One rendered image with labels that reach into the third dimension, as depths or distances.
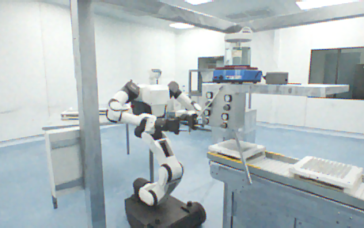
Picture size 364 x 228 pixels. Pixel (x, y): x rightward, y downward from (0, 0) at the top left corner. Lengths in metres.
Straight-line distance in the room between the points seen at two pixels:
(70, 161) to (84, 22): 0.53
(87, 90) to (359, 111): 6.03
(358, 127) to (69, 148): 6.10
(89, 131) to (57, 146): 0.13
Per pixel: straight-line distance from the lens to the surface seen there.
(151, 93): 1.83
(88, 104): 0.94
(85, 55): 0.94
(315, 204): 1.16
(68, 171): 1.04
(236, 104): 1.20
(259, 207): 1.35
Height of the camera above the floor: 1.30
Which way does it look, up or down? 10 degrees down
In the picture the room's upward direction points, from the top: straight up
